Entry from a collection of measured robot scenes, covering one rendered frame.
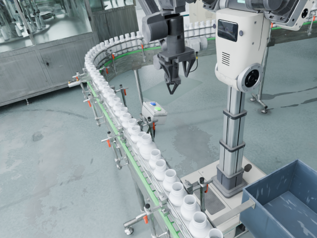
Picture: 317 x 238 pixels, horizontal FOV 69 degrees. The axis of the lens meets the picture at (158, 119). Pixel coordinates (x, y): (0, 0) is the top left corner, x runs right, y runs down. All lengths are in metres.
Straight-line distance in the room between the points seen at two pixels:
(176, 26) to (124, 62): 1.75
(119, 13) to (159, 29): 5.47
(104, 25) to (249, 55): 5.13
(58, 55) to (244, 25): 3.33
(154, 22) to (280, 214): 0.98
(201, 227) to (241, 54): 0.80
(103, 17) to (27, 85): 2.67
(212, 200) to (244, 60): 1.05
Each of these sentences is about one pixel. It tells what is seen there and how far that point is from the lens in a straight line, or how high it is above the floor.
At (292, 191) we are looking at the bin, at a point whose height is 0.75.
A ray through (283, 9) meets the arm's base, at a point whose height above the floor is 1.54.
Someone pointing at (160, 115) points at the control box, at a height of 1.09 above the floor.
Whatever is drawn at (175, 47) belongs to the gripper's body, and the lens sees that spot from 0.75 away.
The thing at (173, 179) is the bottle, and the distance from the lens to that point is 0.78.
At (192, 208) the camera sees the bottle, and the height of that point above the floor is 1.15.
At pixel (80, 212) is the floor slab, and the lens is 2.30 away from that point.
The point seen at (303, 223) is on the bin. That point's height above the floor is 0.73.
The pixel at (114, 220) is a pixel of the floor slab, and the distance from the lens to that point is 2.14.
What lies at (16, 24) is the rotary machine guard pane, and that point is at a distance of 4.02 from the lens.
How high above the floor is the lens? 1.74
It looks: 35 degrees down
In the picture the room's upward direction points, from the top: 8 degrees counter-clockwise
